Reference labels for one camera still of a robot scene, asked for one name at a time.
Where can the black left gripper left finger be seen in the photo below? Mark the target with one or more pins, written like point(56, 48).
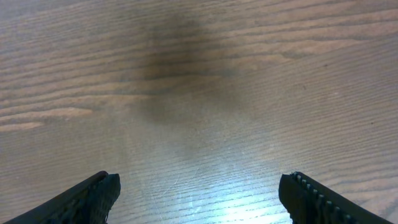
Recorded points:
point(88, 202)

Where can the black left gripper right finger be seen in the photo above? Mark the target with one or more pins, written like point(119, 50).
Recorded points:
point(309, 202)

